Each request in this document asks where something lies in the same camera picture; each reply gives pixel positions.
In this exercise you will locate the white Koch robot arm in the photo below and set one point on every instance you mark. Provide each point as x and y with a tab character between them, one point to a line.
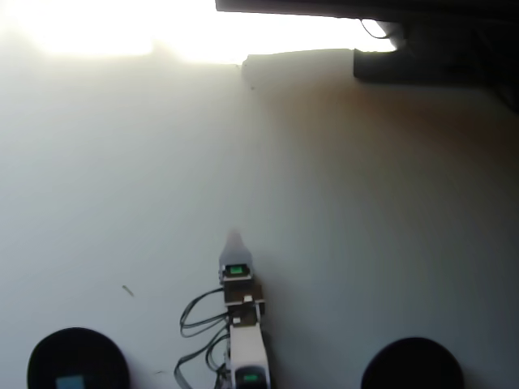
247	344

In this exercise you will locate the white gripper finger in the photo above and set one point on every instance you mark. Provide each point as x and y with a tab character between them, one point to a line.
236	251

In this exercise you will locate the blue cube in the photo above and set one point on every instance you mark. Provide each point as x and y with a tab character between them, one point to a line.
69	382

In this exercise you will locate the black round bowl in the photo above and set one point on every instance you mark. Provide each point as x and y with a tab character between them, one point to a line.
411	364
77	352

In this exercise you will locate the black box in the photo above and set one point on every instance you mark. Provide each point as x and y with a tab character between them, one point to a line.
438	56

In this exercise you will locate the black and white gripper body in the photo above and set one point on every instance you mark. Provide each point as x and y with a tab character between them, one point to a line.
237	274

